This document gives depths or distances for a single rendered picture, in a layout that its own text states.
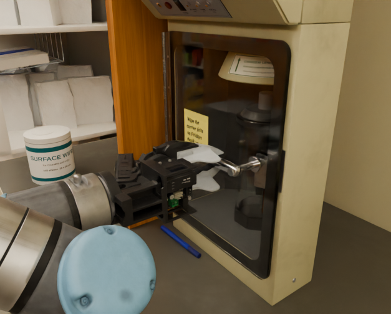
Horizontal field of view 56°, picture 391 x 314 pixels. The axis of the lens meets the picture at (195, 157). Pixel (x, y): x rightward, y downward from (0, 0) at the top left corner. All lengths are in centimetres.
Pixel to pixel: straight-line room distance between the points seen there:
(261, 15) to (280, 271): 42
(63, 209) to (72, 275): 17
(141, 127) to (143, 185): 35
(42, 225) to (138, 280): 8
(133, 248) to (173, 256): 51
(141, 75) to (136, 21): 11
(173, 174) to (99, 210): 10
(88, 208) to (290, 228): 34
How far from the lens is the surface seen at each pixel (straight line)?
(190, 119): 70
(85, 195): 45
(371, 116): 97
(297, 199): 62
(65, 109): 171
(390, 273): 86
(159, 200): 47
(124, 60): 77
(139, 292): 29
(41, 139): 111
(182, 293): 72
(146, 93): 81
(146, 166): 49
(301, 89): 54
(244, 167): 57
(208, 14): 59
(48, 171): 115
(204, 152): 56
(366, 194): 103
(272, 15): 50
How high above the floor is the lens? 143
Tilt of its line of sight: 22 degrees down
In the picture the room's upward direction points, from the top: straight up
